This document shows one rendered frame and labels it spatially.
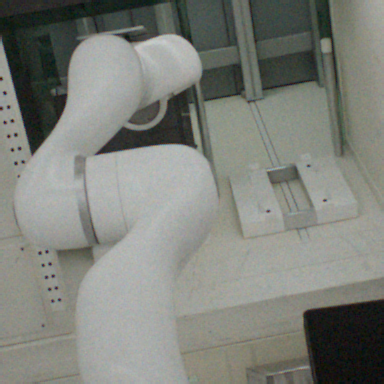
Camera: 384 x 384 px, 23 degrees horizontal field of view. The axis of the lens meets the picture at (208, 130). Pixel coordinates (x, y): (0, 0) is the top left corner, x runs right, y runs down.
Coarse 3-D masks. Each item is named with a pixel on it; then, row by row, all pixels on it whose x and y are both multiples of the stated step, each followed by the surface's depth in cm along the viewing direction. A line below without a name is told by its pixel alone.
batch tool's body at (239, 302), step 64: (0, 0) 131; (64, 0) 132; (128, 0) 184; (320, 0) 188; (0, 64) 135; (0, 128) 139; (192, 128) 222; (256, 128) 216; (320, 128) 211; (0, 192) 143; (0, 256) 147; (64, 256) 177; (256, 256) 167; (320, 256) 163; (0, 320) 152; (64, 320) 153; (192, 320) 154; (256, 320) 156
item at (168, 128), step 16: (112, 32) 170; (128, 32) 171; (144, 32) 176; (64, 96) 165; (176, 96) 164; (176, 112) 164; (160, 128) 164; (176, 128) 164; (112, 144) 164; (128, 144) 164; (144, 144) 164; (160, 144) 164; (176, 144) 164; (192, 144) 177
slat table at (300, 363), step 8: (288, 360) 156; (296, 360) 156; (304, 360) 156; (248, 368) 156; (256, 368) 156; (264, 368) 156; (272, 368) 155; (280, 368) 155; (288, 368) 155; (296, 368) 154; (304, 368) 154; (248, 376) 154; (256, 376) 154; (264, 376) 154; (272, 376) 154; (280, 376) 153; (288, 376) 154; (296, 376) 152; (304, 376) 153
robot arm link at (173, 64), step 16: (144, 48) 138; (160, 48) 139; (176, 48) 141; (192, 48) 145; (160, 64) 137; (176, 64) 139; (192, 64) 142; (160, 80) 137; (176, 80) 139; (192, 80) 143; (144, 96) 126; (160, 96) 137
